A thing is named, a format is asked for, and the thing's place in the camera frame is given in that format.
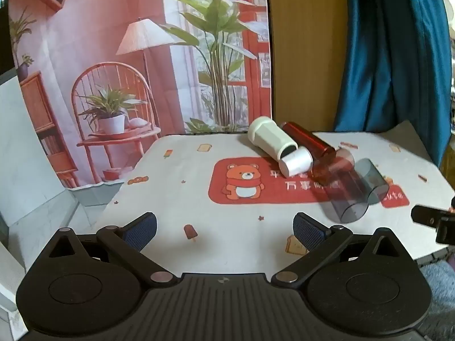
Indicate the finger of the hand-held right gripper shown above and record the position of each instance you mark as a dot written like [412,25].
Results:
[428,215]

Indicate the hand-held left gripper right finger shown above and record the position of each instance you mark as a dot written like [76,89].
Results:
[308,232]

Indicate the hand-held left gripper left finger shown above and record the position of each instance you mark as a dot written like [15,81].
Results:
[141,231]

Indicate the clear grey transparent cup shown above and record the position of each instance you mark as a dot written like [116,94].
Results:
[346,195]

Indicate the dark grey transparent cup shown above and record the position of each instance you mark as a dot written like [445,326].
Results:
[373,177]

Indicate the small white cup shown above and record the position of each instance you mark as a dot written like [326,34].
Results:
[297,163]

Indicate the light red transparent cup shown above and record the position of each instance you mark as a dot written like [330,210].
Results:
[332,165]

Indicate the dark red transparent cup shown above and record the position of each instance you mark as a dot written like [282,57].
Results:
[309,140]

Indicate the large white cup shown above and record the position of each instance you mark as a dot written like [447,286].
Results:
[268,135]

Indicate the grey fluffy blanket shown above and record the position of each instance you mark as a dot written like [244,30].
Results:
[439,284]

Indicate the bear print table mat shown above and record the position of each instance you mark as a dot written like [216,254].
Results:
[199,188]

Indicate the printed room scene backdrop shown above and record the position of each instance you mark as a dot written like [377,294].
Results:
[117,78]

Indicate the blue curtain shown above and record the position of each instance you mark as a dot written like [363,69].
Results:
[387,49]

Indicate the brown wooden board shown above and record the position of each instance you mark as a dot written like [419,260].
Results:
[305,42]

